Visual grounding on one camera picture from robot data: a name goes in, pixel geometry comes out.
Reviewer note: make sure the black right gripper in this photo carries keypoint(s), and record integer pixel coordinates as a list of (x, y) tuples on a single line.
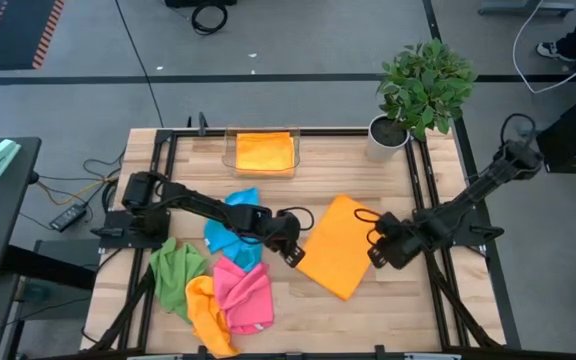
[(405, 240)]

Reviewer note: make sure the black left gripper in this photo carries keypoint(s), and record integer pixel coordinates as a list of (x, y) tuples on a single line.
[(283, 230)]

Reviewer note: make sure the orange microfiber towel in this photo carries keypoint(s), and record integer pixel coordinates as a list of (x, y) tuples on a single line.
[(265, 152), (338, 250), (205, 310)]

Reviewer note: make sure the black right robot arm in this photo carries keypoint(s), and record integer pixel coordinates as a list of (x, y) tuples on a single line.
[(473, 192)]

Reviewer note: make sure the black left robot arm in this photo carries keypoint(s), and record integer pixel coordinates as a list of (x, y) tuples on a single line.
[(203, 204)]

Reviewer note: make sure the pink microfiber towel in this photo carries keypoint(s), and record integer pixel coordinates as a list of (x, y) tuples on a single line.
[(243, 300)]

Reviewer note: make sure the blue microfiber towel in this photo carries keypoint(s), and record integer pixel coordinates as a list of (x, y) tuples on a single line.
[(223, 240)]

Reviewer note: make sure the green microfiber towel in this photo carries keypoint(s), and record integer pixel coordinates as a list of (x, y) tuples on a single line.
[(173, 275)]

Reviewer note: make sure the clear plastic bin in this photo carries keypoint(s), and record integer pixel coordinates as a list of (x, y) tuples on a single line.
[(229, 155)]

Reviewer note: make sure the potted plant in white pot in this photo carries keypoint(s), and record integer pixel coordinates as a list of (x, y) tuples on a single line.
[(420, 85)]

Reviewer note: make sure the black cabinet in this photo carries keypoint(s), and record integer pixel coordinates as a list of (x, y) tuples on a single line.
[(573, 145)]

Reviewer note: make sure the black power adapter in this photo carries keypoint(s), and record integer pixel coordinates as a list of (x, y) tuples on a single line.
[(68, 217)]

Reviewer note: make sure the black desk foot beam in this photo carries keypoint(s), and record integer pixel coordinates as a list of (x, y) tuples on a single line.
[(48, 267)]

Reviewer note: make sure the person's shoe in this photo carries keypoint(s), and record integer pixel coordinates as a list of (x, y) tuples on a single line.
[(550, 51)]

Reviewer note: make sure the grey desk foot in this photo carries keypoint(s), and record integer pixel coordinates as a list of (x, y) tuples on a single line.
[(518, 8)]

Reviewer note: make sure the black orange-striped floor mat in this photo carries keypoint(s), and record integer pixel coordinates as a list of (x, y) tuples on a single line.
[(13, 35)]

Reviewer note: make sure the black table-edge bracket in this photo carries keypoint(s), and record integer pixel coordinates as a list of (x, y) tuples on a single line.
[(201, 122)]

